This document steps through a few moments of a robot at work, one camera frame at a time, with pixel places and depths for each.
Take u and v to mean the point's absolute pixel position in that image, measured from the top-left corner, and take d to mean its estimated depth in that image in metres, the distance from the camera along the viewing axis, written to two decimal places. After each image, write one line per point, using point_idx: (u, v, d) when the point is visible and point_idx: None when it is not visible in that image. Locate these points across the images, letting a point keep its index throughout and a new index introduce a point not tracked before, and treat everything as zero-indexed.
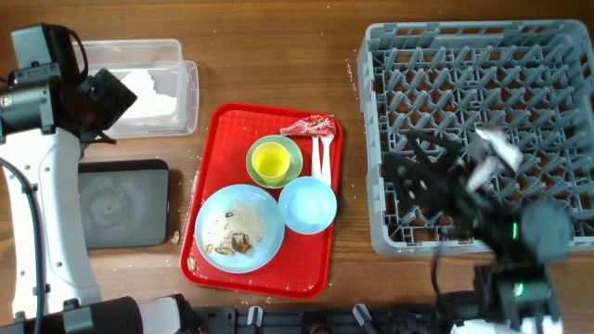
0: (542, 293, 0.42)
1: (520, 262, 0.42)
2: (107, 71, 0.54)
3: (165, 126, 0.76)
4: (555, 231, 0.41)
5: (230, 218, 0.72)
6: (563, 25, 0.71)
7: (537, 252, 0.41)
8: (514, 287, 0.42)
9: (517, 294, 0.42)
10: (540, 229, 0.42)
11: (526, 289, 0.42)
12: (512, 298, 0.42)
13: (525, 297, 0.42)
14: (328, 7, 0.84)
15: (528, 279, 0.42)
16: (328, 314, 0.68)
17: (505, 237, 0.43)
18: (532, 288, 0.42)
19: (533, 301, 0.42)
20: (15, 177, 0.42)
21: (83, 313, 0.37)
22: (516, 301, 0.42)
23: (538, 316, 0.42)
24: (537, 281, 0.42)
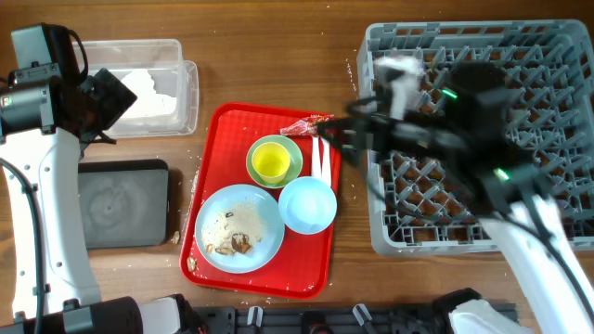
0: (528, 173, 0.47)
1: (473, 140, 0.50)
2: (108, 71, 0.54)
3: (165, 126, 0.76)
4: (504, 97, 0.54)
5: (230, 218, 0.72)
6: (563, 25, 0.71)
7: (478, 131, 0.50)
8: (495, 173, 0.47)
9: (503, 180, 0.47)
10: (479, 131, 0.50)
11: (510, 173, 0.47)
12: (497, 186, 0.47)
13: (513, 184, 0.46)
14: (328, 7, 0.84)
15: (509, 166, 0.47)
16: (328, 314, 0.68)
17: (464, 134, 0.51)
18: (518, 170, 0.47)
19: (520, 182, 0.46)
20: (15, 177, 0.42)
21: (83, 313, 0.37)
22: (503, 186, 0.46)
23: (528, 199, 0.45)
24: (516, 168, 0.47)
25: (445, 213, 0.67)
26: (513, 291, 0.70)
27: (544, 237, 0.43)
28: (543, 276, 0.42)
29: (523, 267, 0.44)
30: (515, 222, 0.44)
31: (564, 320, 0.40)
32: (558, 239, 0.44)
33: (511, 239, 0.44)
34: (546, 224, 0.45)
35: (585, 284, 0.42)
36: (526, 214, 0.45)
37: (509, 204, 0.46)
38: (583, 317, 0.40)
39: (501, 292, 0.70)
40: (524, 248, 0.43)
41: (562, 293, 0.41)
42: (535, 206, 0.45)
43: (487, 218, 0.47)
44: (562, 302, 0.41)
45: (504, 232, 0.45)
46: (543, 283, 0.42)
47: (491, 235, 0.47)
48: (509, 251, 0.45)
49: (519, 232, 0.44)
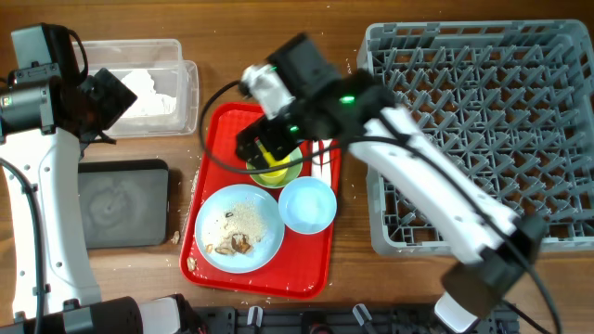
0: (372, 92, 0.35)
1: (303, 74, 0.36)
2: (108, 71, 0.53)
3: (165, 126, 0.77)
4: (313, 68, 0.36)
5: (230, 218, 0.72)
6: (563, 25, 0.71)
7: (306, 85, 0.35)
8: (337, 99, 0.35)
9: (349, 105, 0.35)
10: (291, 62, 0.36)
11: (354, 97, 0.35)
12: (344, 113, 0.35)
13: (360, 105, 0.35)
14: (328, 7, 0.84)
15: (351, 89, 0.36)
16: (329, 314, 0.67)
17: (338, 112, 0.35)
18: (361, 93, 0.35)
19: (368, 104, 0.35)
20: (14, 177, 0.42)
21: (83, 313, 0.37)
22: (343, 109, 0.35)
23: (382, 113, 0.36)
24: (358, 88, 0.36)
25: None
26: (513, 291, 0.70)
27: (402, 140, 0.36)
28: (407, 173, 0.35)
29: (394, 176, 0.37)
30: (373, 137, 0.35)
31: (445, 209, 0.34)
32: (418, 140, 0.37)
33: (372, 153, 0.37)
34: (398, 127, 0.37)
35: (455, 173, 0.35)
36: (382, 128, 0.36)
37: (359, 122, 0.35)
38: (460, 201, 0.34)
39: None
40: (386, 155, 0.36)
41: (434, 187, 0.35)
42: (388, 114, 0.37)
43: (350, 144, 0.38)
44: (439, 196, 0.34)
45: (361, 150, 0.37)
46: (423, 191, 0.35)
47: (357, 157, 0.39)
48: (377, 165, 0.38)
49: (380, 146, 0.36)
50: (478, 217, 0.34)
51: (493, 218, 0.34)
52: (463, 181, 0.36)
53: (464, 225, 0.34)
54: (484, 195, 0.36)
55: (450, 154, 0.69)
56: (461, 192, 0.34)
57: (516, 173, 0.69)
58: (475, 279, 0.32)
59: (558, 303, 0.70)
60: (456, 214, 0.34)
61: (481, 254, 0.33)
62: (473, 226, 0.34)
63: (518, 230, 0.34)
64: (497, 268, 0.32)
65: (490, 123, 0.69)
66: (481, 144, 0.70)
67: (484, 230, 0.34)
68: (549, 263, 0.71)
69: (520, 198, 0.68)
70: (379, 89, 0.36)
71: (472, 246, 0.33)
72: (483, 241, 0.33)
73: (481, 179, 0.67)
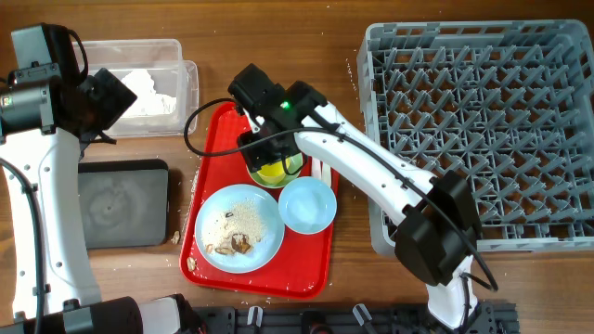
0: (304, 99, 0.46)
1: (254, 95, 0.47)
2: (108, 71, 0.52)
3: (165, 126, 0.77)
4: (261, 88, 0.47)
5: (230, 218, 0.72)
6: (563, 25, 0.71)
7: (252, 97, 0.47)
8: (278, 105, 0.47)
9: (285, 109, 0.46)
10: (246, 86, 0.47)
11: (290, 103, 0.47)
12: (281, 114, 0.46)
13: (296, 109, 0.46)
14: (328, 7, 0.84)
15: (290, 96, 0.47)
16: (328, 315, 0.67)
17: (278, 114, 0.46)
18: (295, 99, 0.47)
19: (301, 104, 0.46)
20: (15, 177, 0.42)
21: (83, 313, 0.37)
22: (283, 112, 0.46)
23: (313, 111, 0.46)
24: (295, 95, 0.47)
25: None
26: (513, 291, 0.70)
27: (330, 129, 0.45)
28: (340, 157, 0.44)
29: (334, 161, 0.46)
30: (307, 129, 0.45)
31: (371, 180, 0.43)
32: (344, 127, 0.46)
33: (311, 145, 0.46)
34: (330, 120, 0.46)
35: (378, 150, 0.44)
36: (314, 121, 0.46)
37: (296, 120, 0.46)
38: (382, 171, 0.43)
39: (501, 292, 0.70)
40: (322, 145, 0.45)
41: (361, 164, 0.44)
42: (318, 111, 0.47)
43: (296, 142, 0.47)
44: (366, 170, 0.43)
45: (304, 144, 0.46)
46: (355, 168, 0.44)
47: (306, 154, 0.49)
48: (319, 155, 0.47)
49: (314, 136, 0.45)
50: (397, 182, 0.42)
51: (410, 181, 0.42)
52: (385, 154, 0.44)
53: (388, 191, 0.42)
54: (405, 163, 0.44)
55: (450, 155, 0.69)
56: (381, 162, 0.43)
57: (516, 173, 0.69)
58: (406, 237, 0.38)
59: (557, 303, 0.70)
60: (380, 182, 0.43)
61: (402, 211, 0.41)
62: (395, 189, 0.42)
63: (434, 188, 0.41)
64: (416, 218, 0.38)
65: (490, 123, 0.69)
66: (481, 145, 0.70)
67: (403, 191, 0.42)
68: (549, 263, 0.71)
69: (520, 198, 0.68)
70: (311, 93, 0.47)
71: (396, 205, 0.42)
72: (405, 200, 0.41)
73: (481, 179, 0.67)
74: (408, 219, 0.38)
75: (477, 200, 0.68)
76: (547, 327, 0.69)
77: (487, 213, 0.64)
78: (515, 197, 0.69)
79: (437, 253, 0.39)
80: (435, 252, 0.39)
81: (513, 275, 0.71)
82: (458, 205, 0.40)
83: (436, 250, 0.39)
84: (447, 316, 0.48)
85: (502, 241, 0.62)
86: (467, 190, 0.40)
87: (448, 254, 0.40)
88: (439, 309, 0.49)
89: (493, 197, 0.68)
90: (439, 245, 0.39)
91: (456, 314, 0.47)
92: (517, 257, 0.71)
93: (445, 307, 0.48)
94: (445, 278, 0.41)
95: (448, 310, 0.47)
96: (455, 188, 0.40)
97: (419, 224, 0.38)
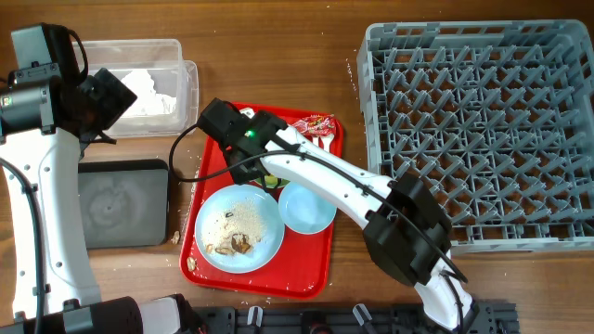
0: (266, 126, 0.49)
1: (221, 126, 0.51)
2: (108, 71, 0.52)
3: (165, 125, 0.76)
4: (226, 119, 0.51)
5: (230, 218, 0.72)
6: (563, 25, 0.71)
7: (217, 126, 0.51)
8: (243, 134, 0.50)
9: (249, 137, 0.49)
10: (213, 119, 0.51)
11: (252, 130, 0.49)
12: (247, 143, 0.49)
13: (259, 134, 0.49)
14: (328, 7, 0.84)
15: (252, 123, 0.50)
16: (328, 314, 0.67)
17: (242, 142, 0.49)
18: (257, 126, 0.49)
19: (264, 132, 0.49)
20: (14, 177, 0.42)
21: (83, 313, 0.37)
22: (249, 141, 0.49)
23: (275, 136, 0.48)
24: (258, 122, 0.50)
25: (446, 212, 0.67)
26: (513, 291, 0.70)
27: (292, 149, 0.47)
28: (304, 173, 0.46)
29: (300, 179, 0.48)
30: (268, 155, 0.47)
31: (334, 192, 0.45)
32: (307, 148, 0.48)
33: (276, 167, 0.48)
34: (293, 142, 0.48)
35: (339, 163, 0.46)
36: (277, 145, 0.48)
37: (261, 146, 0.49)
38: (344, 182, 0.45)
39: (502, 292, 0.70)
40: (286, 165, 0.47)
41: (325, 179, 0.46)
42: (279, 135, 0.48)
43: (264, 166, 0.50)
44: (329, 184, 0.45)
45: (270, 167, 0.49)
46: (318, 184, 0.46)
47: (276, 175, 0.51)
48: (287, 174, 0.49)
49: (278, 160, 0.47)
50: (358, 189, 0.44)
51: (370, 187, 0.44)
52: (345, 166, 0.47)
53: (352, 199, 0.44)
54: (363, 172, 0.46)
55: (450, 155, 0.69)
56: (341, 174, 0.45)
57: (516, 173, 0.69)
58: (372, 242, 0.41)
59: (558, 303, 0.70)
60: (342, 192, 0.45)
61: (366, 217, 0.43)
62: (357, 198, 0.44)
63: (393, 191, 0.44)
64: (379, 223, 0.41)
65: (490, 123, 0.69)
66: (481, 145, 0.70)
67: (365, 198, 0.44)
68: (549, 263, 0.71)
69: (520, 198, 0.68)
70: (272, 121, 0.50)
71: (359, 212, 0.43)
72: (368, 207, 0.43)
73: (481, 179, 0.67)
74: (369, 224, 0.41)
75: (477, 200, 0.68)
76: (548, 327, 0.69)
77: (487, 213, 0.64)
78: (515, 197, 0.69)
79: (405, 255, 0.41)
80: (402, 254, 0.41)
81: (513, 275, 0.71)
82: (419, 205, 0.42)
83: (404, 252, 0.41)
84: (443, 318, 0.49)
85: (502, 241, 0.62)
86: (424, 190, 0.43)
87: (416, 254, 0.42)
88: (433, 312, 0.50)
89: (493, 197, 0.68)
90: (405, 247, 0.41)
91: (450, 314, 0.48)
92: (517, 257, 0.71)
93: (439, 309, 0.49)
94: (420, 277, 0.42)
95: (442, 310, 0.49)
96: (411, 189, 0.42)
97: (380, 228, 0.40)
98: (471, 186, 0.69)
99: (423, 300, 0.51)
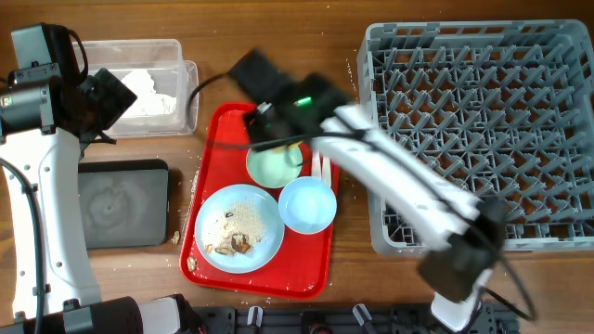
0: (329, 97, 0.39)
1: (261, 82, 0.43)
2: (107, 71, 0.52)
3: (165, 126, 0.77)
4: (271, 77, 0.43)
5: (230, 218, 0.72)
6: (563, 25, 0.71)
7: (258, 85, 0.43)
8: (296, 101, 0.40)
9: (301, 105, 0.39)
10: (250, 77, 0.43)
11: (310, 98, 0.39)
12: (299, 112, 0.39)
13: (316, 107, 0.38)
14: (328, 7, 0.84)
15: (310, 91, 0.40)
16: (329, 314, 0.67)
17: (290, 109, 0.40)
18: (317, 96, 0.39)
19: (324, 104, 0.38)
20: (14, 177, 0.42)
21: (83, 313, 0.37)
22: (297, 111, 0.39)
23: (337, 111, 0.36)
24: (319, 91, 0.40)
25: None
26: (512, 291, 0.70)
27: (358, 135, 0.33)
28: (369, 169, 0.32)
29: (358, 170, 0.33)
30: (327, 134, 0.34)
31: (406, 199, 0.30)
32: (377, 135, 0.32)
33: (331, 148, 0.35)
34: (361, 123, 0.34)
35: (415, 162, 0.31)
36: (339, 123, 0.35)
37: (318, 121, 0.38)
38: (422, 188, 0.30)
39: (501, 292, 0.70)
40: (349, 153, 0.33)
41: (399, 181, 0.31)
42: (342, 114, 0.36)
43: (314, 142, 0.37)
44: (402, 187, 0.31)
45: (323, 146, 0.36)
46: (389, 184, 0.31)
47: (323, 153, 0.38)
48: (339, 159, 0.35)
49: (339, 143, 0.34)
50: (439, 202, 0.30)
51: (450, 204, 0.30)
52: (420, 167, 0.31)
53: (429, 215, 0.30)
54: (443, 180, 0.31)
55: (450, 155, 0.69)
56: (419, 177, 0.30)
57: (516, 173, 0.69)
58: (446, 263, 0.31)
59: (557, 304, 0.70)
60: (419, 202, 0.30)
61: (445, 238, 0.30)
62: (436, 211, 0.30)
63: (481, 211, 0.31)
64: (460, 245, 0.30)
65: (490, 123, 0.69)
66: (481, 145, 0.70)
67: (445, 215, 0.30)
68: (549, 263, 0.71)
69: (520, 198, 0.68)
70: (338, 94, 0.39)
71: (437, 233, 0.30)
72: (447, 225, 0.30)
73: (480, 179, 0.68)
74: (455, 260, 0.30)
75: None
76: (547, 327, 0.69)
77: None
78: (514, 197, 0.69)
79: None
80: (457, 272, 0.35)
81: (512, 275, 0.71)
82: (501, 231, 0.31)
83: None
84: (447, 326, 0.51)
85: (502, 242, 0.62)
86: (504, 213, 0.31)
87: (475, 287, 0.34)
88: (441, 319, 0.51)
89: None
90: None
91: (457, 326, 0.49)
92: (518, 257, 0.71)
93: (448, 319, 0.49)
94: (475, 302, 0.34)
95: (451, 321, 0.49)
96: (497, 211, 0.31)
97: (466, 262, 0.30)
98: (471, 186, 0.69)
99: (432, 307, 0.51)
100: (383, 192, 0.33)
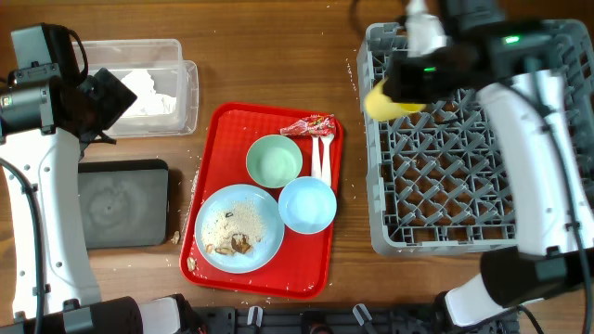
0: (534, 42, 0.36)
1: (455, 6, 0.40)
2: (107, 71, 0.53)
3: (165, 126, 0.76)
4: (475, 6, 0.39)
5: (230, 218, 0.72)
6: (563, 25, 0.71)
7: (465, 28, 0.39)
8: (505, 35, 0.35)
9: (511, 43, 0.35)
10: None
11: (520, 34, 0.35)
12: (504, 50, 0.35)
13: (522, 50, 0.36)
14: (328, 7, 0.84)
15: (520, 28, 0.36)
16: (328, 314, 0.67)
17: (495, 44, 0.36)
18: (530, 36, 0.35)
19: (535, 47, 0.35)
20: (14, 177, 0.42)
21: (83, 313, 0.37)
22: (510, 51, 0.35)
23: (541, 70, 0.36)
24: (532, 29, 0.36)
25: (445, 213, 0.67)
26: None
27: (541, 109, 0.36)
28: (526, 147, 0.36)
29: (510, 136, 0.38)
30: (511, 89, 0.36)
31: (542, 198, 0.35)
32: (555, 117, 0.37)
33: (506, 109, 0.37)
34: (548, 99, 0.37)
35: (574, 173, 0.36)
36: (528, 83, 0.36)
37: (510, 70, 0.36)
38: (561, 198, 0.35)
39: None
40: (518, 119, 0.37)
41: (545, 174, 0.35)
42: (542, 76, 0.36)
43: (484, 96, 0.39)
44: (547, 186, 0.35)
45: (497, 103, 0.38)
46: (535, 167, 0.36)
47: (486, 106, 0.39)
48: (502, 126, 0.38)
49: (516, 104, 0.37)
50: (566, 218, 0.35)
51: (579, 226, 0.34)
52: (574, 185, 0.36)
53: (550, 220, 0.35)
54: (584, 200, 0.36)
55: (450, 155, 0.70)
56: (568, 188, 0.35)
57: None
58: (527, 264, 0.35)
59: (558, 303, 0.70)
60: (548, 205, 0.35)
61: (547, 251, 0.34)
62: (559, 225, 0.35)
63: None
64: (557, 264, 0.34)
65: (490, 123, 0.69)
66: (481, 144, 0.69)
67: (565, 232, 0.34)
68: None
69: None
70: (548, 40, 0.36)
71: (546, 241, 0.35)
72: (561, 243, 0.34)
73: (480, 179, 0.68)
74: (541, 265, 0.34)
75: (477, 200, 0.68)
76: (547, 327, 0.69)
77: (487, 213, 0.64)
78: None
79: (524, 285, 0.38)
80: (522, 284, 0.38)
81: None
82: None
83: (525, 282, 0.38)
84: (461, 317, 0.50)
85: (501, 241, 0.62)
86: None
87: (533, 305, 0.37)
88: (458, 309, 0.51)
89: (493, 197, 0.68)
90: None
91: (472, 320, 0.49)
92: None
93: (470, 305, 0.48)
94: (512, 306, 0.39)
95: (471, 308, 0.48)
96: None
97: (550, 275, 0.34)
98: (471, 186, 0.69)
99: (464, 289, 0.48)
100: (516, 157, 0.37)
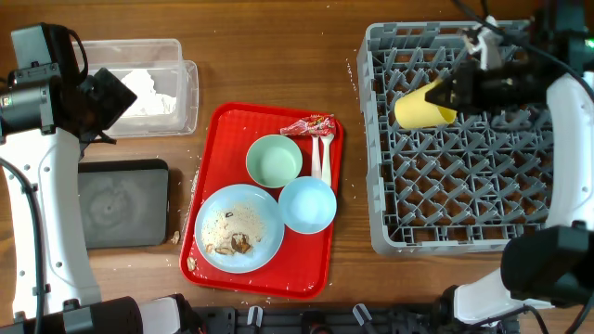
0: None
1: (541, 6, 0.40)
2: (108, 71, 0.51)
3: (165, 126, 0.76)
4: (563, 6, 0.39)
5: (230, 218, 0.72)
6: None
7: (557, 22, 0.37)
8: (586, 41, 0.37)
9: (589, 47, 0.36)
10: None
11: None
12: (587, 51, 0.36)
13: None
14: (328, 7, 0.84)
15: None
16: (328, 314, 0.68)
17: (579, 44, 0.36)
18: None
19: None
20: (14, 177, 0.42)
21: (83, 313, 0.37)
22: (587, 54, 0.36)
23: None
24: None
25: (445, 213, 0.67)
26: None
27: None
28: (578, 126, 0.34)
29: (560, 118, 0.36)
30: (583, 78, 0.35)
31: (582, 176, 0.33)
32: None
33: (568, 92, 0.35)
34: None
35: None
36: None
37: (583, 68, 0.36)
38: None
39: None
40: (580, 104, 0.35)
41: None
42: None
43: (547, 80, 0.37)
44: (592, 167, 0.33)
45: (559, 87, 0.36)
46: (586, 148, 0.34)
47: (546, 87, 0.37)
48: (556, 109, 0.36)
49: (578, 90, 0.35)
50: None
51: None
52: None
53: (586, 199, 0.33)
54: None
55: (450, 155, 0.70)
56: None
57: (516, 173, 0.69)
58: (549, 234, 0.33)
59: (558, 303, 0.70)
60: (586, 186, 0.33)
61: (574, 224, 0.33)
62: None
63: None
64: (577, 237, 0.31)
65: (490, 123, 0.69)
66: (481, 144, 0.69)
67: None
68: None
69: (520, 198, 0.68)
70: None
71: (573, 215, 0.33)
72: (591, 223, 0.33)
73: (481, 179, 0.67)
74: (564, 234, 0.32)
75: (477, 200, 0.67)
76: (547, 327, 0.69)
77: (486, 213, 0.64)
78: (515, 197, 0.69)
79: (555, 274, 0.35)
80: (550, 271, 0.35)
81: None
82: None
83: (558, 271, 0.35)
84: (463, 310, 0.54)
85: (501, 241, 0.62)
86: None
87: (548, 289, 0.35)
88: (464, 302, 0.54)
89: (493, 197, 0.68)
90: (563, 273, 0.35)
91: (472, 315, 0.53)
92: None
93: (477, 298, 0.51)
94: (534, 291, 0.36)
95: (477, 301, 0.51)
96: None
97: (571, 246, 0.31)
98: (471, 186, 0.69)
99: (475, 286, 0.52)
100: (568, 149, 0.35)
